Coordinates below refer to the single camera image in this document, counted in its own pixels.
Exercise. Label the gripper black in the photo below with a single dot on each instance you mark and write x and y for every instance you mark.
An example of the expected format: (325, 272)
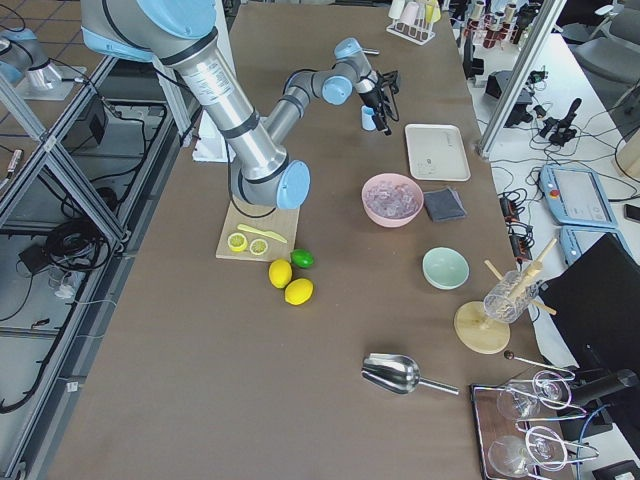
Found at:
(371, 97)

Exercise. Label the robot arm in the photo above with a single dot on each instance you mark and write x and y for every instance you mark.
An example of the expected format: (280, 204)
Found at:
(183, 36)

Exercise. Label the light blue cup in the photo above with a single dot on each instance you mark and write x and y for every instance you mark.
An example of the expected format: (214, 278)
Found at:
(367, 118)

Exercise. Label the clear ice cubes heap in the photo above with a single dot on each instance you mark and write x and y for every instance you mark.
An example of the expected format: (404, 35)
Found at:
(391, 200)

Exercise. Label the pink cup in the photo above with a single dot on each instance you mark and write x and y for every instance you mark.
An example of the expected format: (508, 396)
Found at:
(410, 13)

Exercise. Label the white cup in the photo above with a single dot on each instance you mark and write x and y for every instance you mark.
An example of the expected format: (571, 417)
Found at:
(396, 9)

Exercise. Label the yellow cup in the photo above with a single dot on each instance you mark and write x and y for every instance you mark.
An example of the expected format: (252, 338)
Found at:
(432, 11)

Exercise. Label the steel ice scoop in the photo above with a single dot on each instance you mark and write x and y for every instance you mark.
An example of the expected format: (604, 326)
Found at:
(399, 374)

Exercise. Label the cream serving tray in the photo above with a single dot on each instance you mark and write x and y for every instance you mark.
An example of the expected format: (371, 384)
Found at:
(436, 152)

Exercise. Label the pink bowl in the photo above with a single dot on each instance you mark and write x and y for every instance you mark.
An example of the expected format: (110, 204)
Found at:
(396, 178)

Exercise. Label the grey microfibre cloth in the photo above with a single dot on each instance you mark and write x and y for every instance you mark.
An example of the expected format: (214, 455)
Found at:
(444, 205)

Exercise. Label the yellow plastic knife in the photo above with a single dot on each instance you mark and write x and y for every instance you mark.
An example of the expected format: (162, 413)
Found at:
(265, 233)

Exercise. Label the green bowl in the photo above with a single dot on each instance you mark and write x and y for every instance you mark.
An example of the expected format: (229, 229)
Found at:
(445, 268)

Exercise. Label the green lime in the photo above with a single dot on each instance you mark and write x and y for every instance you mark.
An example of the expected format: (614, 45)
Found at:
(302, 258)

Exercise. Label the wooden cutting board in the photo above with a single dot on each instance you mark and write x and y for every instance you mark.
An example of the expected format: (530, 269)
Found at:
(281, 221)

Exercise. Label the lemon half slice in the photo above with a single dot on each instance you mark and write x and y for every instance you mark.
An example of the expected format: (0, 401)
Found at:
(237, 242)
(258, 246)

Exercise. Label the whole yellow lemon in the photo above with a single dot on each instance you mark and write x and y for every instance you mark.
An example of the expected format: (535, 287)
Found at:
(298, 291)
(280, 273)

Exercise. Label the blue teach pendant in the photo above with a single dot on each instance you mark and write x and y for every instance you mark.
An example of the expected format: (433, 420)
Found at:
(576, 240)
(576, 196)

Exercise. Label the clear glass mug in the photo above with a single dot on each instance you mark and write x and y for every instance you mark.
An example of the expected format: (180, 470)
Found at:
(510, 297)

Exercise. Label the black smartphone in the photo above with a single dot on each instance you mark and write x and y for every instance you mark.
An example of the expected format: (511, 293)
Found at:
(631, 213)

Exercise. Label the black monitor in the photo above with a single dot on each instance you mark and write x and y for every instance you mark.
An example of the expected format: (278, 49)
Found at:
(597, 304)

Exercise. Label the wine glass holder tray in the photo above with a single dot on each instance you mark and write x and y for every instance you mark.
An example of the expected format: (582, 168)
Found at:
(490, 424)

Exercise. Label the white wire cup rack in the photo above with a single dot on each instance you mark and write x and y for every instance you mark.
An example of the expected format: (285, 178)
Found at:
(420, 34)

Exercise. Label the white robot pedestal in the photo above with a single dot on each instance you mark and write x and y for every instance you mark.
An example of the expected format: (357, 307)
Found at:
(210, 145)

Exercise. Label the aluminium frame post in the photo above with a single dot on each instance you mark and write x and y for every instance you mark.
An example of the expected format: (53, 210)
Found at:
(542, 26)

